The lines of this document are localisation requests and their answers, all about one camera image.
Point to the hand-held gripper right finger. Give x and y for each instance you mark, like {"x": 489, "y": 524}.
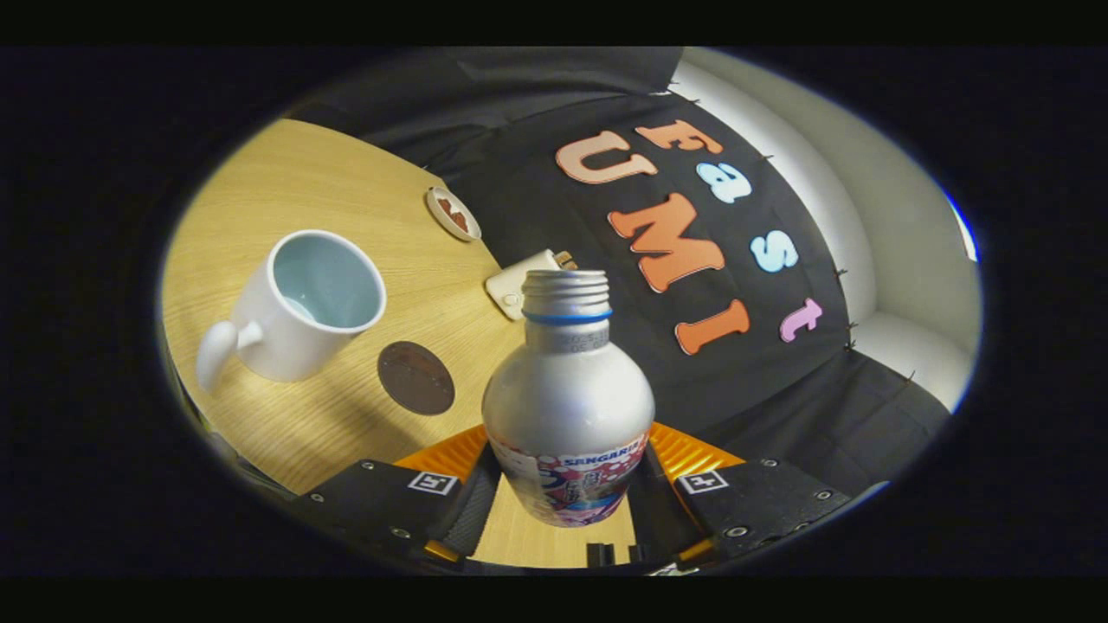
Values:
{"x": 762, "y": 506}

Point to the round brown coaster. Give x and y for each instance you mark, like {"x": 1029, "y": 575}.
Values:
{"x": 415, "y": 379}

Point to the white cup blue inside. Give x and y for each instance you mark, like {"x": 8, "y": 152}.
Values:
{"x": 277, "y": 337}

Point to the round white plate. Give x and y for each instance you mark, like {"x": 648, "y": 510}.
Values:
{"x": 450, "y": 232}

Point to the wooden table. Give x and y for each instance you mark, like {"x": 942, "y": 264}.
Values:
{"x": 346, "y": 173}

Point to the silver juice bottle printed label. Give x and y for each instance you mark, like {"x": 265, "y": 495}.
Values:
{"x": 567, "y": 398}

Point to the brown toast slice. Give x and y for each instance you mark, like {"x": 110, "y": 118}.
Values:
{"x": 566, "y": 260}

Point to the white toaster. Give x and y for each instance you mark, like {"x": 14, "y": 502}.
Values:
{"x": 511, "y": 290}

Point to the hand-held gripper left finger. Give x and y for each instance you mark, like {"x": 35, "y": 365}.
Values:
{"x": 372, "y": 502}

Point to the black backdrop cloth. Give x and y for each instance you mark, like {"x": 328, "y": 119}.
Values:
{"x": 537, "y": 173}

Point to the red food piece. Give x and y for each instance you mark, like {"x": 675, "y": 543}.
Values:
{"x": 460, "y": 223}
{"x": 445, "y": 206}

